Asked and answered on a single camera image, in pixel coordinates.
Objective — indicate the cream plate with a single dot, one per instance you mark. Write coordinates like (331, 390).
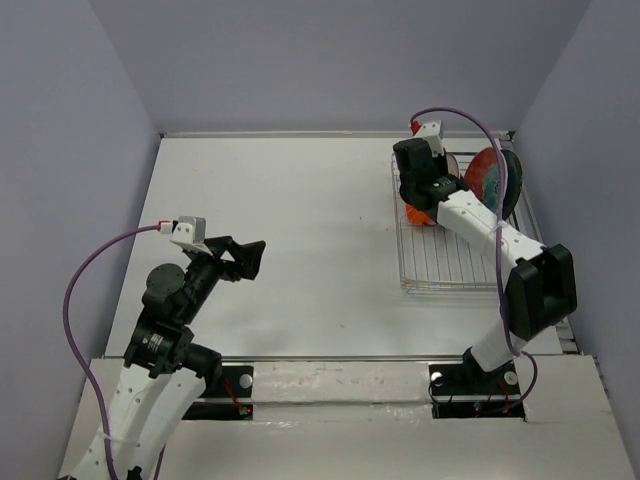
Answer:
(452, 165)

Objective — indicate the orange plate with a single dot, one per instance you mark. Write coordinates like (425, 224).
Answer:
(417, 217)

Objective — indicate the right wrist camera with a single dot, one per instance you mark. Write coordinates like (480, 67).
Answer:
(431, 132)

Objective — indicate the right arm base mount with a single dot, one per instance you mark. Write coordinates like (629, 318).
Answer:
(493, 396)

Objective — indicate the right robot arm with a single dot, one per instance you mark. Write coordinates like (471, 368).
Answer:
(537, 287)

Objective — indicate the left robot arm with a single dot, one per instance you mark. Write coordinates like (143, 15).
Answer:
(164, 372)

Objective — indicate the red and teal floral plate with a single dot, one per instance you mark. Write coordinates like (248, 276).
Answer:
(483, 178)

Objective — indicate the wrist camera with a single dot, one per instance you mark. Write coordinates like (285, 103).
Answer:
(431, 132)
(189, 230)

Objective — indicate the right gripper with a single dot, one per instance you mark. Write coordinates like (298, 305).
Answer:
(441, 160)

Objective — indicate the teal glazed plate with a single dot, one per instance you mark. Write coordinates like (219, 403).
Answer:
(514, 182)

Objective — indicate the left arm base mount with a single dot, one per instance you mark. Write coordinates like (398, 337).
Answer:
(229, 400)

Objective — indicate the metal wire dish rack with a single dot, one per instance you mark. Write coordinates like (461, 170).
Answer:
(433, 259)

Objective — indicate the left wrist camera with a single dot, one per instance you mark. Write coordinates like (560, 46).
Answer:
(189, 230)

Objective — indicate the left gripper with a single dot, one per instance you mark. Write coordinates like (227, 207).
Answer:
(248, 256)

